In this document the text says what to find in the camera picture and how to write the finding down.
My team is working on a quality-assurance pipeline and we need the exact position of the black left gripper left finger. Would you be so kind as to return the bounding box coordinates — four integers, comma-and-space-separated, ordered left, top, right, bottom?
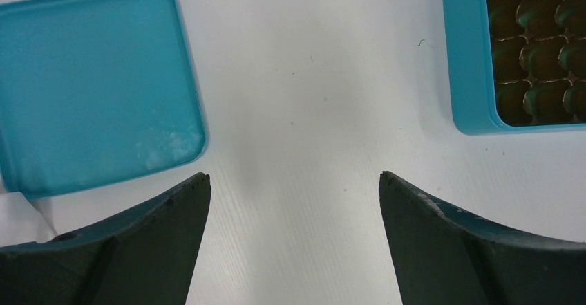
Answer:
1, 173, 211, 304

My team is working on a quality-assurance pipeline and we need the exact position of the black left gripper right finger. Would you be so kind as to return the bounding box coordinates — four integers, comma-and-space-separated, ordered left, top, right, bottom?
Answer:
379, 171, 585, 304

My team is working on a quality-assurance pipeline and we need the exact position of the teal chocolate box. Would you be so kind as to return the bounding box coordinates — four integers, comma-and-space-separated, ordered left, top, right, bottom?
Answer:
443, 0, 585, 136

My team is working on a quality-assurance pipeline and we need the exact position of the white cloth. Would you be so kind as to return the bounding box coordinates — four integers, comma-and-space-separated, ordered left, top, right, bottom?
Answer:
1, 184, 57, 247

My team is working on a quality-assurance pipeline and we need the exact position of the teal box lid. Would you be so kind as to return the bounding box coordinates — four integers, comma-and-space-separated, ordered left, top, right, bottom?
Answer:
1, 0, 207, 200

